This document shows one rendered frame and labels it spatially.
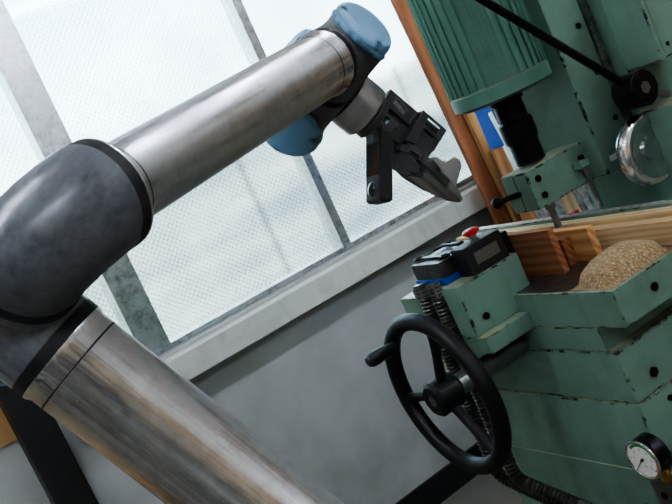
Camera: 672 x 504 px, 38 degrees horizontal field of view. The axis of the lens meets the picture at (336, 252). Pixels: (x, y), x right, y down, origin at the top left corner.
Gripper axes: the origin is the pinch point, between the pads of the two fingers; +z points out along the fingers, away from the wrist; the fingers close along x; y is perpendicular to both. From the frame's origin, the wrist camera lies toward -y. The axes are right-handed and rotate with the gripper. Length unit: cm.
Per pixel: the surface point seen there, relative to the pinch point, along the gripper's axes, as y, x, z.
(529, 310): -9.4, -5.8, 18.9
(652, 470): -26, -27, 35
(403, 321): -21.8, 0.2, 2.9
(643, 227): 7.3, -20.3, 21.1
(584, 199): 60, 72, 69
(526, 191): 8.9, -2.1, 10.2
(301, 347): -6, 134, 44
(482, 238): -3.6, -3.3, 6.4
